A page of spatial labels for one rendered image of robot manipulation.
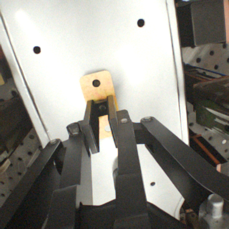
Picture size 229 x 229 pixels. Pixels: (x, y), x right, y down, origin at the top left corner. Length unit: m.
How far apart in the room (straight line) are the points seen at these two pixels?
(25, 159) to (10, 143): 0.45
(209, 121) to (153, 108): 0.08
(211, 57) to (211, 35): 0.34
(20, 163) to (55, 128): 0.48
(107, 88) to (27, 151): 0.52
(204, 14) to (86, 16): 0.16
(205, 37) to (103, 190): 0.29
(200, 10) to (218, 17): 0.03
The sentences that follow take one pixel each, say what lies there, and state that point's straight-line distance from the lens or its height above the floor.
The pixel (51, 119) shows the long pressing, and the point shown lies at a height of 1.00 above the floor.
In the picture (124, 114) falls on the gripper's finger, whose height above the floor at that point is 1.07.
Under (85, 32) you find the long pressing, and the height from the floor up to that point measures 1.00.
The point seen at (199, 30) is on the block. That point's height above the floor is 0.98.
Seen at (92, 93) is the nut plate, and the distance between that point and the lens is 0.21.
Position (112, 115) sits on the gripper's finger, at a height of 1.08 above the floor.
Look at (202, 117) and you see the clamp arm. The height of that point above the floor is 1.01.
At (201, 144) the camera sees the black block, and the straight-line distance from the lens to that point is 0.43.
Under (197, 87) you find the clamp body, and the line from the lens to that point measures 0.34.
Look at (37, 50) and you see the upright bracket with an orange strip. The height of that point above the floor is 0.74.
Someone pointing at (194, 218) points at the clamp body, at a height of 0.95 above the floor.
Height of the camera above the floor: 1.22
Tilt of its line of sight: 67 degrees down
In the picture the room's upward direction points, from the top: 168 degrees clockwise
